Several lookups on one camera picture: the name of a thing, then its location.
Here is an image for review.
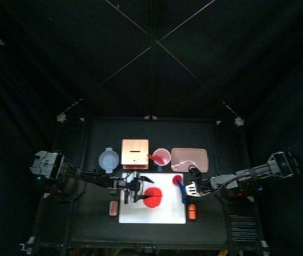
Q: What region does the blue-handled red wheel cutter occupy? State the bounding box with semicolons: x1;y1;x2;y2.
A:
171;175;189;205

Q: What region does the small orange cylinder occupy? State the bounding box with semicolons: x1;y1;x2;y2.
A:
187;203;197;221

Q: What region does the pink rectangular tray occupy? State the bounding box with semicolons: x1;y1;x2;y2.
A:
169;147;209;174

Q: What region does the light blue bowl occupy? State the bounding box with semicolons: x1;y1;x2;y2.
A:
97;147;120;174

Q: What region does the pink cup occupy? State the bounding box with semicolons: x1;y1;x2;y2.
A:
151;147;172;167

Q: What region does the red spoon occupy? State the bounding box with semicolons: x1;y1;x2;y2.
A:
147;153;165;165

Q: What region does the thin white cord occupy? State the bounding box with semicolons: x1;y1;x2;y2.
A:
61;0;216;116
103;0;242;118

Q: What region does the small pink-brown cylinder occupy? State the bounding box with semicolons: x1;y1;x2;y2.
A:
108;199;120;217

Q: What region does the wooden box with slot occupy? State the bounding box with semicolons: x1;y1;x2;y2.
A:
120;138;151;170

